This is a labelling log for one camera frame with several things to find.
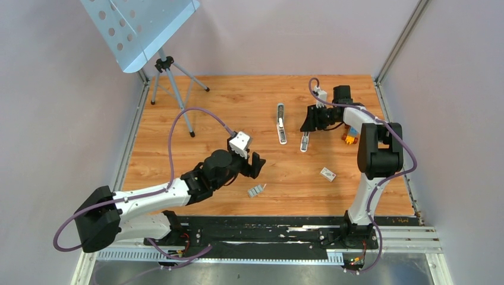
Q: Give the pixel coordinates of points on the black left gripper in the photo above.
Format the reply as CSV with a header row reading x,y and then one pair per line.
x,y
253,169

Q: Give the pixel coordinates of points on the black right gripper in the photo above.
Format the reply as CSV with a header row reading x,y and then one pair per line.
x,y
312,121

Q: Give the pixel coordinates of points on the white staple tray with staples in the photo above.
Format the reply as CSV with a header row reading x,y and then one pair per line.
x,y
253,192

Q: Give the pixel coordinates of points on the white stapler tray piece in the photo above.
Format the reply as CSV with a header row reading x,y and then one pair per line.
x,y
304,142

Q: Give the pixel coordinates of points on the light blue white stapler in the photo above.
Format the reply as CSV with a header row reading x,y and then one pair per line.
x,y
280,123

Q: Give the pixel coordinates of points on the small white staple box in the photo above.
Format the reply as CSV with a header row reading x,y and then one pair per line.
x,y
328,174

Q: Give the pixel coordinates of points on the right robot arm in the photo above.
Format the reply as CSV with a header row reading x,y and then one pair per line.
x,y
379,156

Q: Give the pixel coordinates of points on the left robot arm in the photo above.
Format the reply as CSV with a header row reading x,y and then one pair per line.
x,y
112,216

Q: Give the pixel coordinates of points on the colourful toy block car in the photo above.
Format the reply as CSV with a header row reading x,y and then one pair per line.
x,y
350,135

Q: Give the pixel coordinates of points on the light blue music stand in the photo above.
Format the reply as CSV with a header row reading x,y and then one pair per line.
x,y
136,31

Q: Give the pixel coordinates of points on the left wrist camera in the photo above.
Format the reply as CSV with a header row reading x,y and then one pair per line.
x,y
240,143

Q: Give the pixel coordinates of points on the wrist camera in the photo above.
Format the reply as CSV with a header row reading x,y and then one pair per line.
x,y
321,97
240,143

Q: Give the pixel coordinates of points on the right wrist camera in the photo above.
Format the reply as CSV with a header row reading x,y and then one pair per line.
x,y
321,97

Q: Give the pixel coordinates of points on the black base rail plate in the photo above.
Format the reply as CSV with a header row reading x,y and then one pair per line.
x,y
262,237

